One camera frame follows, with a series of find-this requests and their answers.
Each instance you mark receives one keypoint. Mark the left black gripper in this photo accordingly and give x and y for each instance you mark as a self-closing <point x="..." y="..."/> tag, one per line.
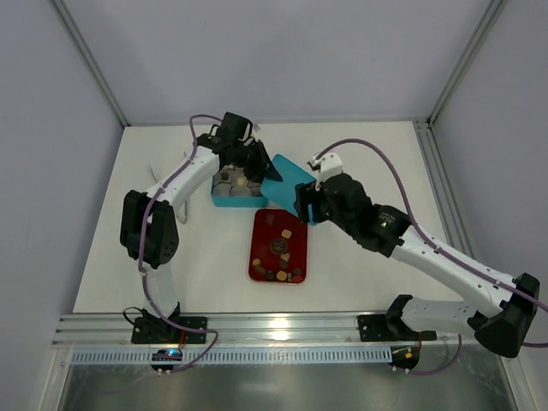
<point x="251" y="155"/>

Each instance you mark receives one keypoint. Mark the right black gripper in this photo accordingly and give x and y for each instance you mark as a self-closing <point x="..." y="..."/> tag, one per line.
<point x="312" y="200"/>

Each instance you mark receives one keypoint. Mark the teal tin lid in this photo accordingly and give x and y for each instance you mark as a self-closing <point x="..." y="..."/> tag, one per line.
<point x="283" y="193"/>

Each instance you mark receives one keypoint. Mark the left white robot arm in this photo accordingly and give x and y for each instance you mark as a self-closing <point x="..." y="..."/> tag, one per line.
<point x="148" y="227"/>

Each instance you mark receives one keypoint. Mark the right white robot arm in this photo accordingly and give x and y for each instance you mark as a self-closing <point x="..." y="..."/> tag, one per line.
<point x="496" y="309"/>

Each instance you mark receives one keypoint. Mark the teal tin box with cups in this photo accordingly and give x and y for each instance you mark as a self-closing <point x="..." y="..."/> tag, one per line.
<point x="226" y="193"/>

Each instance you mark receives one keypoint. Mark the red rectangular tray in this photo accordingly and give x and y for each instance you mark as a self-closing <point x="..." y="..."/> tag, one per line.
<point x="268" y="245"/>

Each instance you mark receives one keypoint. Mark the aluminium rail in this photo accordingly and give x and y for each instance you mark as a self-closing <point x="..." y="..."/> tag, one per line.
<point x="112" y="329"/>

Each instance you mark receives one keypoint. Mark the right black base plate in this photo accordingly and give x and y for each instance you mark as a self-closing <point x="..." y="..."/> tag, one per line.
<point x="378" y="328"/>

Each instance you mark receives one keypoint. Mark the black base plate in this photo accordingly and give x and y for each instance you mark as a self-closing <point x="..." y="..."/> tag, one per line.
<point x="153" y="330"/>
<point x="378" y="328"/>

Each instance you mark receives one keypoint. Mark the right frame rail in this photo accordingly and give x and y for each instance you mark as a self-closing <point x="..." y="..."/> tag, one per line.
<point x="451" y="217"/>

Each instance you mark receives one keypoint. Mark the slotted cable duct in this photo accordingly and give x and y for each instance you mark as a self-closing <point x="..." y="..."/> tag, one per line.
<point x="232" y="356"/>

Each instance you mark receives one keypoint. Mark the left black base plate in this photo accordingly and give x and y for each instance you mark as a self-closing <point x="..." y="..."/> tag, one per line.
<point x="153" y="330"/>

